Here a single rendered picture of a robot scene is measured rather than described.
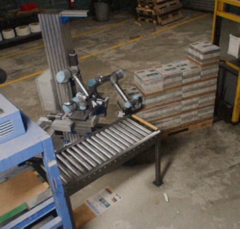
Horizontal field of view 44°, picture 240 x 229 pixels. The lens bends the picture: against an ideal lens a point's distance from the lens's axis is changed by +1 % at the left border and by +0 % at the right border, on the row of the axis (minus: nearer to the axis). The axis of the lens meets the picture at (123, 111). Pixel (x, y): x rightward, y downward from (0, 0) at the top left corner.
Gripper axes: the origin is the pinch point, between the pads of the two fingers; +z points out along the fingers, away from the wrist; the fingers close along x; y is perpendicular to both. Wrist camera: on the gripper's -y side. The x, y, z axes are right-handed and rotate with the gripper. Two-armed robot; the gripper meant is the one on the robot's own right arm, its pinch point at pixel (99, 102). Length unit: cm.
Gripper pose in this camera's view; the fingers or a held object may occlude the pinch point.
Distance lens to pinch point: 319.3
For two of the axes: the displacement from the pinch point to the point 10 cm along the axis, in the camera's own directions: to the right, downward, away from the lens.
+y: -0.3, 9.0, 4.4
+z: 7.5, 3.1, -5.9
